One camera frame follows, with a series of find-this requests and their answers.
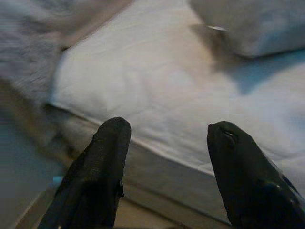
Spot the beige bed base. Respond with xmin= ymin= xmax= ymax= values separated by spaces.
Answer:
xmin=42 ymin=104 xmax=233 ymax=226

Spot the white quilted mattress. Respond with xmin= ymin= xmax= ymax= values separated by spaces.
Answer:
xmin=46 ymin=0 xmax=305 ymax=196

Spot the grey square cushion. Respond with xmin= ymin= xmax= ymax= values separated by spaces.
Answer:
xmin=188 ymin=0 xmax=305 ymax=58

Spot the white grey floral duvet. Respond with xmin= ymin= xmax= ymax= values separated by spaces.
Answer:
xmin=0 ymin=0 xmax=134 ymax=108

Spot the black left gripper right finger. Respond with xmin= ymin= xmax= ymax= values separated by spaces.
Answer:
xmin=206 ymin=120 xmax=305 ymax=229

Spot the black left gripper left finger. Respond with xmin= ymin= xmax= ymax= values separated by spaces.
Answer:
xmin=38 ymin=116 xmax=132 ymax=229

